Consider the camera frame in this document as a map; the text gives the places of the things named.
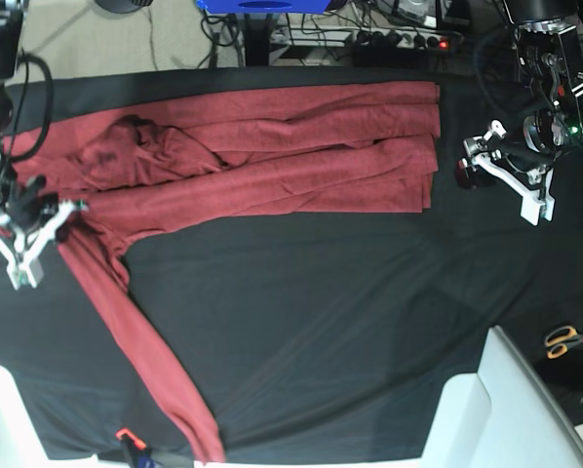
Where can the white power strip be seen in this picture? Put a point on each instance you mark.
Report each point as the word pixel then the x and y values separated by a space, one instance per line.
pixel 406 38

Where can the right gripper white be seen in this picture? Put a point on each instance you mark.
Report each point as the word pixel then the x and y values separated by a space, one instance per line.
pixel 29 221

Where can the black table stand post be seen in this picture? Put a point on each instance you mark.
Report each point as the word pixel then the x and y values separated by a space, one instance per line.
pixel 257 30

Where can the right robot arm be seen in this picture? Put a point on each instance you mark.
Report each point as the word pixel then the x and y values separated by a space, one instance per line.
pixel 12 19

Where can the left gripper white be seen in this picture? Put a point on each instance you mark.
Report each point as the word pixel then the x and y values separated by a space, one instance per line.
pixel 498 155

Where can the orange black clamp bottom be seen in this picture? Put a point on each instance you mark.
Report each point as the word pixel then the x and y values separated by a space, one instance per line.
pixel 137 453

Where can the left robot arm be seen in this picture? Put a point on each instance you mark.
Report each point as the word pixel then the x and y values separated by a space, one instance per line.
pixel 549 55

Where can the yellow-handled scissors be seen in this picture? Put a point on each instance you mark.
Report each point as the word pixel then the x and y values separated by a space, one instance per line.
pixel 561 340

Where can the red long-sleeve T-shirt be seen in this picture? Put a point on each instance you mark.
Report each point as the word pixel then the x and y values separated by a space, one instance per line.
pixel 118 176

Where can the black table cloth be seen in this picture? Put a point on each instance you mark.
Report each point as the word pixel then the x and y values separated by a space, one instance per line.
pixel 312 337

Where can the blue box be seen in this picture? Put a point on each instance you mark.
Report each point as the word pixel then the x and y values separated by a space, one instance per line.
pixel 263 6

